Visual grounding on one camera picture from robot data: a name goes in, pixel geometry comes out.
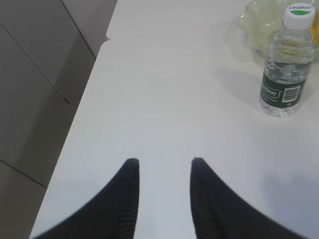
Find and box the yellow pear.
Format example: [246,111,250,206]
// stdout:
[311,10,319,48]

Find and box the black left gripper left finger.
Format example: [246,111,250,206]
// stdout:
[37,158,139,239]

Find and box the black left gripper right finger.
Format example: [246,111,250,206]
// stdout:
[190,157,303,239]

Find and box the green wavy glass plate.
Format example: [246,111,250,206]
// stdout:
[238,0,319,63]

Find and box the clear plastic water bottle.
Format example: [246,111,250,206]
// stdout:
[260,2,316,117]

